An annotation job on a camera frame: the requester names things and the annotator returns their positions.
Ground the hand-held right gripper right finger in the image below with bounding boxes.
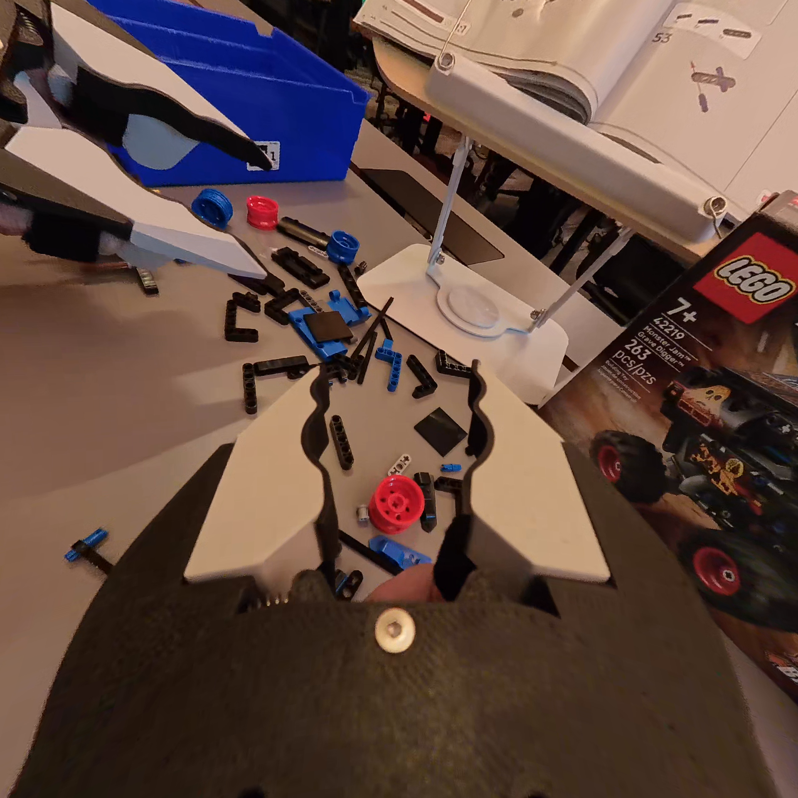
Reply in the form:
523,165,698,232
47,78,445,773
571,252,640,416
432,358,612,602

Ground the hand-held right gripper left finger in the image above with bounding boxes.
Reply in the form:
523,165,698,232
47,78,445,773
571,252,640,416
182,365,342,587

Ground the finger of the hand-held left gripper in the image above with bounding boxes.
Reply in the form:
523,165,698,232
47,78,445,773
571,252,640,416
0,128,270,280
49,0,276,170

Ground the grey desk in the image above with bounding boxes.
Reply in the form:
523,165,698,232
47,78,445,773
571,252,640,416
0,115,798,798

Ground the black angular brick cluster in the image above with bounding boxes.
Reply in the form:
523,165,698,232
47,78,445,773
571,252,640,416
414,472,463,534

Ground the long black axle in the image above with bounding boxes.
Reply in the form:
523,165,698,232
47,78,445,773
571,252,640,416
340,530,403,576

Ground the black flat panel tile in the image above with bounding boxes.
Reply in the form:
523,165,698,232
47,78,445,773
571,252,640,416
413,406,470,458

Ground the long black beam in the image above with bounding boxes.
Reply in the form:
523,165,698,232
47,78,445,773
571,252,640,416
227,269,288,299

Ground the blue curved brick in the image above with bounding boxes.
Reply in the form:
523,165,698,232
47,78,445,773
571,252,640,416
369,535,432,569

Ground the black cylindrical toy piece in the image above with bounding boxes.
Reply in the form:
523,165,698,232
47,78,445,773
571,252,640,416
277,216,331,248

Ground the blue plastic bin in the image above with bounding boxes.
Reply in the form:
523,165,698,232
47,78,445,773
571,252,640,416
87,0,372,188

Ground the toy truck set box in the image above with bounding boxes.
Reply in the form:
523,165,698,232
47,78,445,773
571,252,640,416
539,193,798,705

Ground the blue and black brick assembly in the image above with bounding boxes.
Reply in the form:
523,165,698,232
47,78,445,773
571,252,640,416
288,290,373,362

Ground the blue angled beam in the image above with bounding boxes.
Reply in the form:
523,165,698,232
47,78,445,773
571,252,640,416
376,340,405,394

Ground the thin black axle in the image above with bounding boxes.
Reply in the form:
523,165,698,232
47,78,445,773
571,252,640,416
349,296,395,384

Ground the black straight beam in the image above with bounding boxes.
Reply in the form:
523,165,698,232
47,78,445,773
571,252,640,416
338,265,370,309

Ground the white book stand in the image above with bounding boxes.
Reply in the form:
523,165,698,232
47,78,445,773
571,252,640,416
357,37,749,406

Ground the open instruction booklet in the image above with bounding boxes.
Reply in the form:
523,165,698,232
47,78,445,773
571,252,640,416
352,0,798,219

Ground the black rectangular frame brick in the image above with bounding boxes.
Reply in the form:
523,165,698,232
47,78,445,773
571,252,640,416
271,246,331,289

